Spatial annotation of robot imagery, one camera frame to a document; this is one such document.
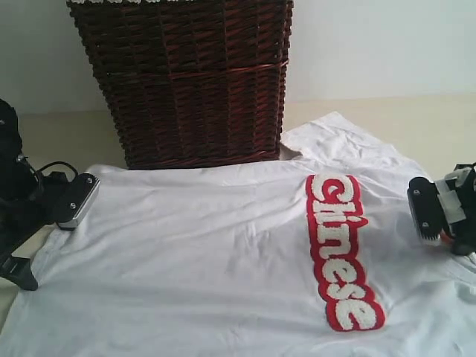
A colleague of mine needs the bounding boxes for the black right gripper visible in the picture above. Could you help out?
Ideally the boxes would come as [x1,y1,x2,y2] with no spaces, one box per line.
[438,163,475,255]

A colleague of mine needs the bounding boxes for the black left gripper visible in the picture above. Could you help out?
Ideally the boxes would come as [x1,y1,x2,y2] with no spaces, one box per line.
[1,163,78,291]

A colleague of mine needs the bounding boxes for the white t-shirt red lettering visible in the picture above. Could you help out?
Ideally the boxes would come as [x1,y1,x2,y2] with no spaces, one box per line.
[1,112,475,356]

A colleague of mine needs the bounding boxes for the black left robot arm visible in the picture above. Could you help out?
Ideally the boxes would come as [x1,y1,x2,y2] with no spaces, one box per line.
[1,100,70,291]

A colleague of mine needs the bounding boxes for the dark red wicker basket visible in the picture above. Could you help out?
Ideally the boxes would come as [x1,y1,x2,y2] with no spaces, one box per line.
[67,1,294,170]

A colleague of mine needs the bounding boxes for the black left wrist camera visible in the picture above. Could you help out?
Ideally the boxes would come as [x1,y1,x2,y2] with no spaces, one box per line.
[51,173,100,231]

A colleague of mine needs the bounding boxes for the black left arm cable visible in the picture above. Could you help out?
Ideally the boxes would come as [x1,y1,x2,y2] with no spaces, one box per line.
[18,154,80,198]

